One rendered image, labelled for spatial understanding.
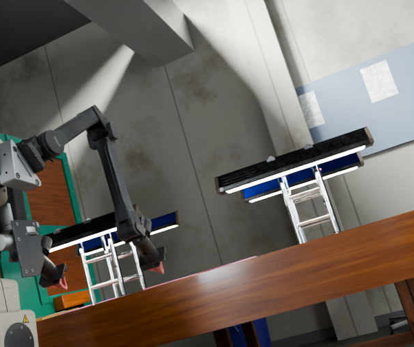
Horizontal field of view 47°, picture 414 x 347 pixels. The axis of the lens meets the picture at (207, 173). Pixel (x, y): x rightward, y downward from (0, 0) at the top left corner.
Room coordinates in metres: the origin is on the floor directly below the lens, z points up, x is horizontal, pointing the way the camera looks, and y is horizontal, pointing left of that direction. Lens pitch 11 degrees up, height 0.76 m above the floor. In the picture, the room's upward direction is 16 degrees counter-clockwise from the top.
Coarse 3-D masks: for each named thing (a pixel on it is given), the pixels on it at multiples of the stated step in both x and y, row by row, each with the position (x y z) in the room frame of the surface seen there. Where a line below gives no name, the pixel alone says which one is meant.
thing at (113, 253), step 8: (56, 232) 2.03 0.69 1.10; (112, 240) 2.16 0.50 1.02; (80, 248) 2.19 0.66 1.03; (112, 248) 2.16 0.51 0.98; (80, 256) 2.19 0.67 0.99; (104, 256) 2.17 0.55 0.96; (112, 256) 2.16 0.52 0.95; (88, 272) 2.19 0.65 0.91; (120, 272) 2.16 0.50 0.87; (88, 280) 2.19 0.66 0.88; (112, 280) 2.16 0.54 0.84; (120, 280) 2.16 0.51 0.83; (88, 288) 2.19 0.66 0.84; (96, 288) 2.19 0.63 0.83; (120, 288) 2.16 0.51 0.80
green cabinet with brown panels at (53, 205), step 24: (48, 168) 2.86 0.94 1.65; (24, 192) 2.54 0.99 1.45; (48, 192) 2.80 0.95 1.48; (72, 192) 3.05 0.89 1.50; (48, 216) 2.74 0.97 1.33; (72, 216) 3.01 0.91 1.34; (0, 264) 2.24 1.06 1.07; (72, 264) 2.88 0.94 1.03; (24, 288) 2.39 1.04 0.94; (48, 288) 2.59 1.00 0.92; (72, 288) 2.82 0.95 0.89
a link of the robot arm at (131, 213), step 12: (96, 144) 1.65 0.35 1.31; (108, 144) 1.64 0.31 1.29; (108, 156) 1.64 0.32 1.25; (108, 168) 1.64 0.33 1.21; (120, 168) 1.67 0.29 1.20; (108, 180) 1.64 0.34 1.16; (120, 180) 1.64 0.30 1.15; (120, 192) 1.63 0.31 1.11; (120, 204) 1.63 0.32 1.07; (120, 216) 1.63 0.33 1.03; (132, 216) 1.63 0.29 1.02; (120, 228) 1.63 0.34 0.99; (132, 228) 1.61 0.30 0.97
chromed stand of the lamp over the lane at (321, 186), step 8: (312, 168) 1.96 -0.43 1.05; (280, 176) 1.98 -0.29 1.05; (320, 176) 1.96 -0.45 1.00; (280, 184) 1.99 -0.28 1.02; (320, 184) 1.95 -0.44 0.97; (304, 192) 1.97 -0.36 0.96; (312, 192) 1.97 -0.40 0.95; (320, 192) 1.96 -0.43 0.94; (288, 200) 1.99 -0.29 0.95; (328, 200) 1.95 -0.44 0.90; (288, 208) 1.99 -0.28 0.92; (328, 208) 1.95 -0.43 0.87; (320, 216) 1.97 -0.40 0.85; (328, 216) 1.96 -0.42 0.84; (296, 224) 1.99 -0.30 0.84; (304, 224) 1.98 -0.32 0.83; (336, 224) 1.96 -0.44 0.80; (296, 232) 1.99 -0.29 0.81; (336, 232) 1.95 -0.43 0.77
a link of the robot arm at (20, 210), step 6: (12, 192) 1.70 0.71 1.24; (18, 192) 1.72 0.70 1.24; (12, 198) 1.69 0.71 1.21; (18, 198) 1.71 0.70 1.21; (12, 204) 1.69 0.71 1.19; (18, 204) 1.70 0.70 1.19; (24, 204) 1.72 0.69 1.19; (12, 210) 1.68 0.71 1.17; (18, 210) 1.69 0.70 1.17; (24, 210) 1.71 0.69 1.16; (18, 216) 1.68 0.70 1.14; (24, 216) 1.70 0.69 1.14; (12, 252) 1.65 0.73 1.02; (12, 258) 1.65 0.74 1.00
